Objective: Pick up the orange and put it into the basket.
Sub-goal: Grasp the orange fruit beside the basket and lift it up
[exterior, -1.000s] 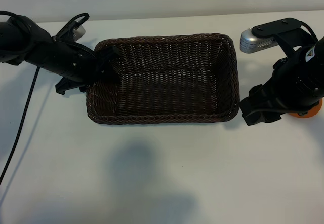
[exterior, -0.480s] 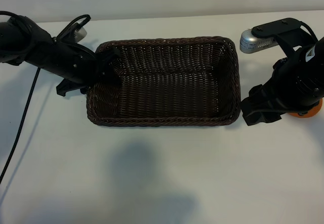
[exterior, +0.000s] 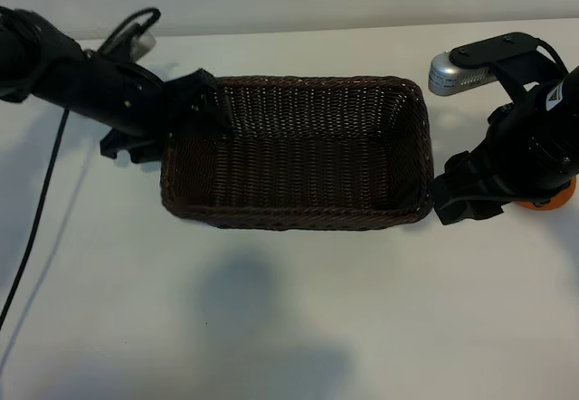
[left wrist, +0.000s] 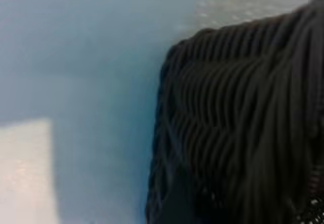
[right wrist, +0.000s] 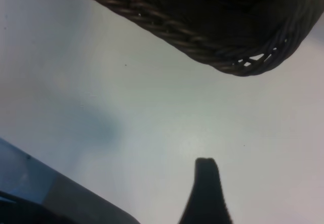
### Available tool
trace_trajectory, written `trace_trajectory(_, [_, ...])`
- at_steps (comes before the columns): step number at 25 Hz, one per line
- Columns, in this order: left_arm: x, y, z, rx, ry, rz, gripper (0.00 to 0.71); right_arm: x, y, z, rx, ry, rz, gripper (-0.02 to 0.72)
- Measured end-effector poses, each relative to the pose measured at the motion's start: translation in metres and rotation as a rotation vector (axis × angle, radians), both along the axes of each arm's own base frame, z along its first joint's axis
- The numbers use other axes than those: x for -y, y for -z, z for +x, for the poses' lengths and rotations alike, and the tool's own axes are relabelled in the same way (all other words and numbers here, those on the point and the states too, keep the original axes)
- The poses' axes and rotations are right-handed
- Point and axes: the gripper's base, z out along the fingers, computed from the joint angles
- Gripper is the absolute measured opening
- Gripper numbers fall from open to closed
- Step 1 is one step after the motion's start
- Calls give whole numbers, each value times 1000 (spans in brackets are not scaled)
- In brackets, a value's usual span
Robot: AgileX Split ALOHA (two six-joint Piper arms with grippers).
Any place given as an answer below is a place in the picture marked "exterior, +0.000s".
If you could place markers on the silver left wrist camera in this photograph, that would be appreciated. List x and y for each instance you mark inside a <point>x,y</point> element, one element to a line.
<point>145,46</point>

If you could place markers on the black camera bracket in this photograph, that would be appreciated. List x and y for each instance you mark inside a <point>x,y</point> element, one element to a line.
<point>118,50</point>
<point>497,49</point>

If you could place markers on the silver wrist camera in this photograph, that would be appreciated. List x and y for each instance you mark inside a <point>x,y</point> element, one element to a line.
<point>452,76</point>
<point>145,46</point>

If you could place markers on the dark brown wicker basket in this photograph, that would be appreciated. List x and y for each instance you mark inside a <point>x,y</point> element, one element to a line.
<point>307,164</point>

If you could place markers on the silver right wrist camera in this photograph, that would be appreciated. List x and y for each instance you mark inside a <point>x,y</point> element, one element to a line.
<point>452,76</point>

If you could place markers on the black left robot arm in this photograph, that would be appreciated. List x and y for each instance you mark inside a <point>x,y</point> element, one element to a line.
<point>68,79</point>

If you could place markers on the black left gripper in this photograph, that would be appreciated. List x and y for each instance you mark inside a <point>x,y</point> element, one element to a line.
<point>149,115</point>

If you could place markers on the black left camera bracket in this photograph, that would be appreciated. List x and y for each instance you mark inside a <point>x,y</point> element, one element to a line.
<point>118,50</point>

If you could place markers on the orange fruit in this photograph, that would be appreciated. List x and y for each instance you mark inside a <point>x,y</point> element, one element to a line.
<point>549,203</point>

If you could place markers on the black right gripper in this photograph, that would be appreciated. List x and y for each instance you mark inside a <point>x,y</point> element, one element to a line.
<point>488,176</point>

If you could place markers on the black right camera bracket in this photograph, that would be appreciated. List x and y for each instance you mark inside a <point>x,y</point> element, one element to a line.
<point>497,49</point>

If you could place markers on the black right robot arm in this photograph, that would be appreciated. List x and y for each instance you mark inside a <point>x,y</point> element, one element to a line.
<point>538,137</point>

